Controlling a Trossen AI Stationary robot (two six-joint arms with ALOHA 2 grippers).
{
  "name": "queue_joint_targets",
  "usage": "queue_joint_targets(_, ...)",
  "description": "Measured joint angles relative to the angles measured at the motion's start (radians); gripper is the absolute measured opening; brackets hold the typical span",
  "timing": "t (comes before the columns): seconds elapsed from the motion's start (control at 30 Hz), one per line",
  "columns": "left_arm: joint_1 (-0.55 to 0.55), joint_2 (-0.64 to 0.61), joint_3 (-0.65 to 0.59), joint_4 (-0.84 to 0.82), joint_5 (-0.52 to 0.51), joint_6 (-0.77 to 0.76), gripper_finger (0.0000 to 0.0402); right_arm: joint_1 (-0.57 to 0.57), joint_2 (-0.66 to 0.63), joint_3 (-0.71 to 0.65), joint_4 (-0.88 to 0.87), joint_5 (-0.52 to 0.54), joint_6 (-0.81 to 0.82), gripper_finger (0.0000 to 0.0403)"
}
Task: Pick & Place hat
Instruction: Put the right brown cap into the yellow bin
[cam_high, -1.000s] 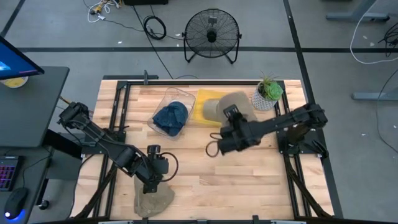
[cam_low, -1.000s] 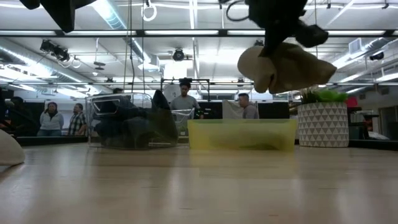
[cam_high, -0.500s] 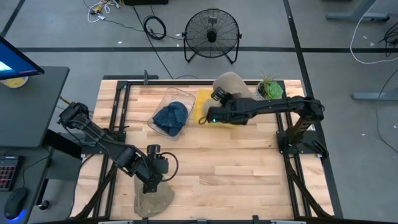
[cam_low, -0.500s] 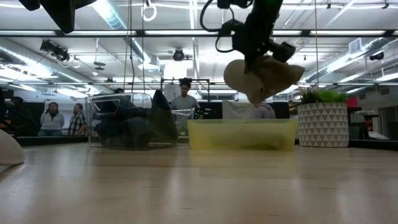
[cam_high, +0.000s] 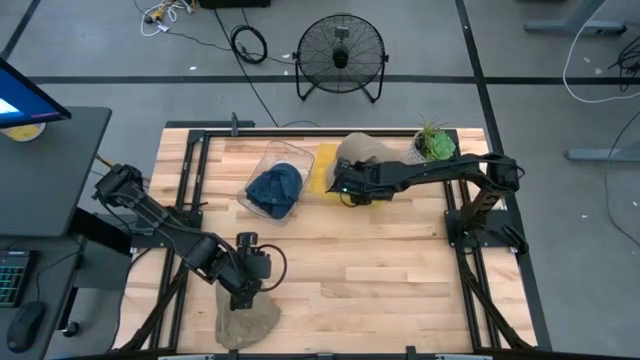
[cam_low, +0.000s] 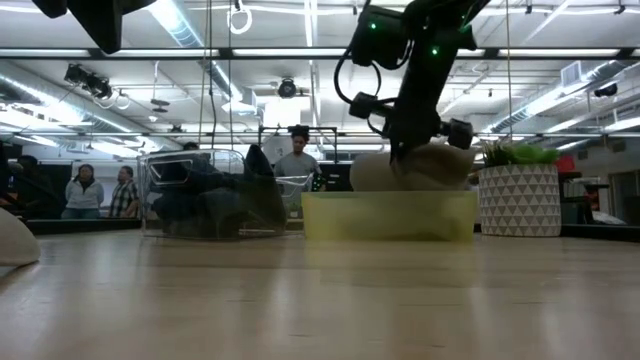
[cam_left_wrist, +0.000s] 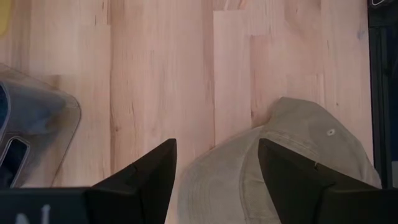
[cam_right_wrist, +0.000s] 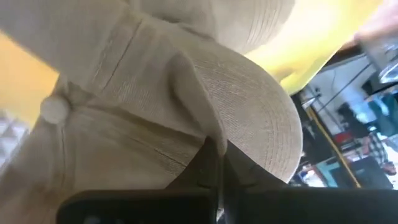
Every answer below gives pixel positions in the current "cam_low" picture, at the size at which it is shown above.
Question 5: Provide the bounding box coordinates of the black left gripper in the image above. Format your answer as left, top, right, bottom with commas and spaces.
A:
348, 54, 475, 151

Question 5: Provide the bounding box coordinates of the tan cap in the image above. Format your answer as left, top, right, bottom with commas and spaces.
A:
348, 143, 478, 193
0, 206, 43, 268

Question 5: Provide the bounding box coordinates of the yellow plastic bin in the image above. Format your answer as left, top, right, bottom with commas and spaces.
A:
300, 189, 479, 244

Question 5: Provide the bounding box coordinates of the person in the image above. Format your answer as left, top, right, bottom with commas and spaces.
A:
273, 124, 324, 193
108, 165, 141, 220
0, 154, 42, 212
60, 163, 106, 221

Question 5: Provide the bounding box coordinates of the succulent in white patterned pot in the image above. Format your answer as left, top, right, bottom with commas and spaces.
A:
477, 140, 563, 238

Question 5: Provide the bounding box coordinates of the clear plastic bin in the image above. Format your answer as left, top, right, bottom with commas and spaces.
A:
136, 147, 292, 240

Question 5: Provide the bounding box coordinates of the black overhead beam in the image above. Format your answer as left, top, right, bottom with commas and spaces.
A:
0, 46, 640, 62

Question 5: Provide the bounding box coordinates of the black ceiling spotlight cluster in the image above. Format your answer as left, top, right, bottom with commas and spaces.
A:
63, 63, 115, 100

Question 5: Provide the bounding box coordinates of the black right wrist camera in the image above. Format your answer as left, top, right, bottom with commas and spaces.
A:
349, 4, 409, 71

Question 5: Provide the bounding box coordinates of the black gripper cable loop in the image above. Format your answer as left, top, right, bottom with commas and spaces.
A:
333, 48, 384, 107

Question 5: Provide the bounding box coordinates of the black round overhead camera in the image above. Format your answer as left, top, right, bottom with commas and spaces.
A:
276, 78, 299, 100

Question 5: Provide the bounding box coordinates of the white looped hanging cable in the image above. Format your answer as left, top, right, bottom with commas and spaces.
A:
226, 0, 254, 36

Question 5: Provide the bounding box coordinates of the black aluminium table frame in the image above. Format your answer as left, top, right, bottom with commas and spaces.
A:
24, 217, 640, 240

